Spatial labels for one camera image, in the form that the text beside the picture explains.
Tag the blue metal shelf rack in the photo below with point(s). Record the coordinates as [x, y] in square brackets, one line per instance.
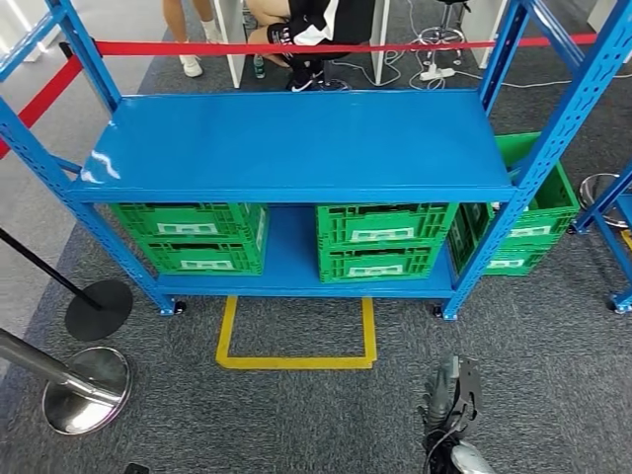
[296, 144]
[623, 302]

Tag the chrome stool base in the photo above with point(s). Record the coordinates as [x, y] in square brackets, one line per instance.
[444, 26]

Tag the red barrier belt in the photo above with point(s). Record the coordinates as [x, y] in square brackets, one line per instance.
[44, 98]
[296, 48]

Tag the black barrier stanchion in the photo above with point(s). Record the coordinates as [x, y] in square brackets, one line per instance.
[99, 311]
[66, 50]

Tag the white power strip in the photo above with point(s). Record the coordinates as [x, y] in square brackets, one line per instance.
[436, 73]

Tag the person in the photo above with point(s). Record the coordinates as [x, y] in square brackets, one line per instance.
[173, 19]
[335, 19]

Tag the chrome barrier stanchion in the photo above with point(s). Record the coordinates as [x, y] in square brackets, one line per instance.
[89, 392]
[599, 196]

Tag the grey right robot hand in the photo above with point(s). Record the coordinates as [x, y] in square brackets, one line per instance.
[439, 399]

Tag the white desk panel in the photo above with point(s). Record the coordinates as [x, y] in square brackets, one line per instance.
[379, 39]
[486, 26]
[229, 39]

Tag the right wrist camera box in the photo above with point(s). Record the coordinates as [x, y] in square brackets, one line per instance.
[469, 386]

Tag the small drink bottle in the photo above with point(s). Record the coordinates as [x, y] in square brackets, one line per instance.
[259, 69]

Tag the green plastic crate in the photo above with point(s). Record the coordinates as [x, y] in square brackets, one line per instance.
[207, 261]
[380, 229]
[187, 226]
[504, 263]
[380, 268]
[548, 216]

